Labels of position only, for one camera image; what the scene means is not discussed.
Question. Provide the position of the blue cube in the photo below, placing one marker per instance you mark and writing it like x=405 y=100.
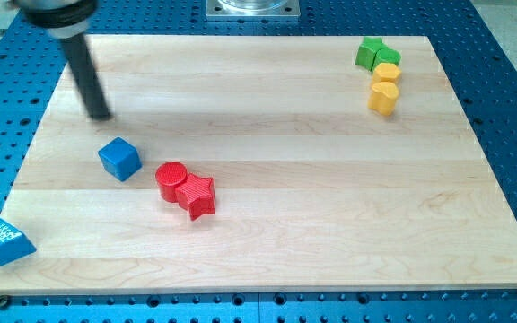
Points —
x=120 y=159

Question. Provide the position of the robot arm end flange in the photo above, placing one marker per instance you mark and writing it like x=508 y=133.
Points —
x=62 y=19

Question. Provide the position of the yellow heart block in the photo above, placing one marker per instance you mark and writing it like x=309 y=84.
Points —
x=383 y=98

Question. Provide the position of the wooden board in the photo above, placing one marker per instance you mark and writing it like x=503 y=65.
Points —
x=313 y=190

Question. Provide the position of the red star block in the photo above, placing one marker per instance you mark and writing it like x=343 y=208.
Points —
x=196 y=195

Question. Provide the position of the red cylinder block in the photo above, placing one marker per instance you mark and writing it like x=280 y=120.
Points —
x=169 y=176

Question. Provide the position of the green star block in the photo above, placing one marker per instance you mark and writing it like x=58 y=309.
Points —
x=367 y=51

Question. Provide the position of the yellow hexagon block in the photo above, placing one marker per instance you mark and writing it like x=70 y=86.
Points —
x=386 y=72

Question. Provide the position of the green cylinder block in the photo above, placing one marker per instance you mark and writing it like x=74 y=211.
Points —
x=386 y=55

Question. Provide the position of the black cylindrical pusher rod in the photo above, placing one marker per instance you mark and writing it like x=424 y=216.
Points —
x=79 y=58

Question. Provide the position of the blue perforated table plate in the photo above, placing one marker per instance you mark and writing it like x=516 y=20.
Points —
x=480 y=73

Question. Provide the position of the blue triangle block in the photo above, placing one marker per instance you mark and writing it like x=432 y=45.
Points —
x=14 y=244

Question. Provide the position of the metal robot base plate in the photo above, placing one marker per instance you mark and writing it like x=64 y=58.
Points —
x=252 y=10

